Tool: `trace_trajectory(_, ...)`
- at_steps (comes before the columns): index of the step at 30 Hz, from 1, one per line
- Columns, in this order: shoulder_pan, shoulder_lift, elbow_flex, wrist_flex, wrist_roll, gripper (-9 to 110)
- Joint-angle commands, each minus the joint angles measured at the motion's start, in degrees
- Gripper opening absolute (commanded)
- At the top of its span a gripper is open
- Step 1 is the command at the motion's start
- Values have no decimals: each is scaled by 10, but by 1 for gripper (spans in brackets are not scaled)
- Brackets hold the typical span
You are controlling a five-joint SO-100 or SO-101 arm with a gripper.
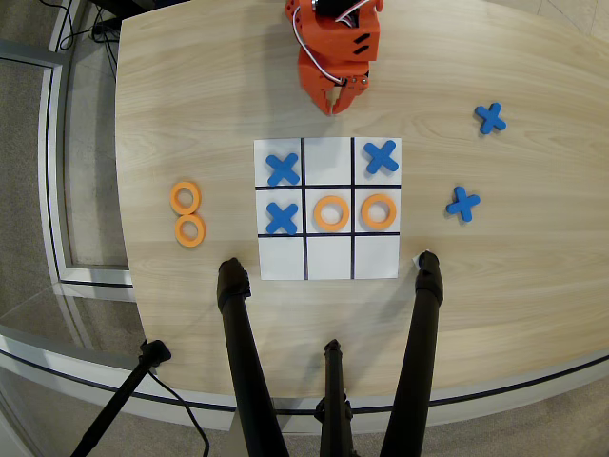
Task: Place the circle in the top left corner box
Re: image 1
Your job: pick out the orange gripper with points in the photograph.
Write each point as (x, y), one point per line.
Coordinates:
(318, 78)

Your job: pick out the white tic-tac-toe grid sheet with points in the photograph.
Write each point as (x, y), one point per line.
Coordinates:
(328, 164)

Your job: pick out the blue foam cross piece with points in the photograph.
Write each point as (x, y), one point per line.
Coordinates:
(283, 170)
(490, 118)
(381, 157)
(282, 218)
(463, 204)

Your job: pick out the small white sticker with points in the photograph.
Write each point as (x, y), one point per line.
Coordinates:
(415, 261)

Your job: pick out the thick black tripod leg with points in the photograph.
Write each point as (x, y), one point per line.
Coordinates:
(421, 333)
(242, 343)

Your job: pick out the black slanted stand pole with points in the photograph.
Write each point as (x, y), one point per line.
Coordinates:
(119, 397)

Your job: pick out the grey metal floor frame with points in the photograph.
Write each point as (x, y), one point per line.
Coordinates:
(50, 166)

